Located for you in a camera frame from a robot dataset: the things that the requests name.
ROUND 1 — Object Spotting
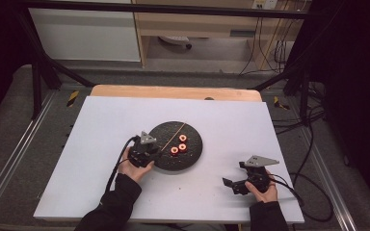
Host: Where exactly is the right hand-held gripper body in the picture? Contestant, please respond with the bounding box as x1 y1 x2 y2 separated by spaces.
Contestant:
238 154 280 193

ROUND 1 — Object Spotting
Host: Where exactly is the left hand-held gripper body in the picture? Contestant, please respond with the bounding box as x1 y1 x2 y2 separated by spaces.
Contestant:
127 130 161 168

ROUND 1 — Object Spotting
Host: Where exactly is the person's right hand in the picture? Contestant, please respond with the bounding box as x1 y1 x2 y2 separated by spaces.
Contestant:
244 169 279 204

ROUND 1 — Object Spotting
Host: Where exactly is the person's left hand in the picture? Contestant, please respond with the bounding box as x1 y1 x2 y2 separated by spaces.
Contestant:
118 147 155 184

